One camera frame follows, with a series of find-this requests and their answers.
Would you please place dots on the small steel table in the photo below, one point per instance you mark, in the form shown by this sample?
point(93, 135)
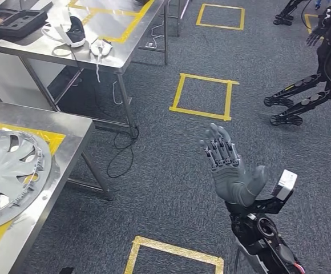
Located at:
point(68, 128)

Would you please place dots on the steel table white top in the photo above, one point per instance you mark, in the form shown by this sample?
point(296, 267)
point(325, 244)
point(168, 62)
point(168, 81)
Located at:
point(39, 49)

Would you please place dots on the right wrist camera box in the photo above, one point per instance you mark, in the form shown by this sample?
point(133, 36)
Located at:
point(285, 185)

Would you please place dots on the yellow tape table outline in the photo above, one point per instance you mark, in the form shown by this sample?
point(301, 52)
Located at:
point(125, 32)

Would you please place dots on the black foam tray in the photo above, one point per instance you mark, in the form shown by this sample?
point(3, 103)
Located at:
point(20, 24)

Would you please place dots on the silver wheel hubcap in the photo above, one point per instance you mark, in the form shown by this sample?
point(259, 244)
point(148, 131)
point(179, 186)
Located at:
point(0, 177)

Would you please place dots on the black humanoid robot legs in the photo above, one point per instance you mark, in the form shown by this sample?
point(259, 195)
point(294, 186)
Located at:
point(285, 15)

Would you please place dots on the large yellow tape rectangle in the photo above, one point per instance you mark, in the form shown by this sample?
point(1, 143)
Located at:
point(54, 138)

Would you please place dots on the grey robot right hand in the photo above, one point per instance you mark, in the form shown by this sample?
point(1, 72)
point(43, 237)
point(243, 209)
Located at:
point(231, 181)

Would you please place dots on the metal frame table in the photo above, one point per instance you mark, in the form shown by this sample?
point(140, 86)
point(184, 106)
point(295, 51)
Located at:
point(165, 34)

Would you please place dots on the black flat object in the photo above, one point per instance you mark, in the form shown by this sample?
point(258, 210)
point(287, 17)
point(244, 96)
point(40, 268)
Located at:
point(66, 270)

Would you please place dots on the yellow floor tape outline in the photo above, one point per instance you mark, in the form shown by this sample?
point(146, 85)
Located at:
point(219, 26)
point(168, 249)
point(228, 98)
point(308, 22)

